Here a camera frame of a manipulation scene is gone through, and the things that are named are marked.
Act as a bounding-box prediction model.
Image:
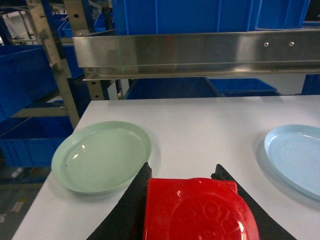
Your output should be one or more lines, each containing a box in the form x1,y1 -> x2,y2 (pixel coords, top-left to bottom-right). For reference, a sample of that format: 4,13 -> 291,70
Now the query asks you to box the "blue bin lower left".
0,116 -> 73,168

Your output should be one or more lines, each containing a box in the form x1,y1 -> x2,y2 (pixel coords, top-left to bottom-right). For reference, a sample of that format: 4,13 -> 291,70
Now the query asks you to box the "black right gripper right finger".
210,164 -> 296,240

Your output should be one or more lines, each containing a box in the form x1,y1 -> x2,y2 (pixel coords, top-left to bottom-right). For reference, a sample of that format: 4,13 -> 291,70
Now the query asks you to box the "blue bin behind table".
124,77 -> 222,100

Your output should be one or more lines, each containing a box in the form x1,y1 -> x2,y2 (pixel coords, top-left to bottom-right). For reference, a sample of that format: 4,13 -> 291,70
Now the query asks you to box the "steel shelving rack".
0,0 -> 320,131

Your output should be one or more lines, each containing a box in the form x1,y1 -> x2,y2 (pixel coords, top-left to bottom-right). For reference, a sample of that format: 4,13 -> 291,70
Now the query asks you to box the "large blue bin top shelf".
111,0 -> 310,35

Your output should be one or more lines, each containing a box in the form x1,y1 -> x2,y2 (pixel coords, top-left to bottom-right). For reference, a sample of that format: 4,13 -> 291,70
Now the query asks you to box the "blue bin right of table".
209,78 -> 281,97

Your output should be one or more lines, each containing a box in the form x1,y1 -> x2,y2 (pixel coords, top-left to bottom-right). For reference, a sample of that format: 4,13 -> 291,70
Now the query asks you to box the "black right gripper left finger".
88,162 -> 152,240

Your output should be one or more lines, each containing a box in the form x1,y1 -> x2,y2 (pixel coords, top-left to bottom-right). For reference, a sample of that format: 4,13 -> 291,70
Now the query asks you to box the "red toy block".
142,178 -> 260,240

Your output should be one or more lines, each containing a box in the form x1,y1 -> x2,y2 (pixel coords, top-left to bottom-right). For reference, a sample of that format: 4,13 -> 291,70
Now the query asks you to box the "light blue plate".
264,124 -> 320,201

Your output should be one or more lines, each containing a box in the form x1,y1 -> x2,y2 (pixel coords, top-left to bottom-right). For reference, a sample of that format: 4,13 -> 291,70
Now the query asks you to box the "blue bin upper left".
0,44 -> 85,123

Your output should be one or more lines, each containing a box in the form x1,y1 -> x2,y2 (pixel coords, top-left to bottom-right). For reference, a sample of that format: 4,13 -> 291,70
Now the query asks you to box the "green plate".
51,121 -> 152,195

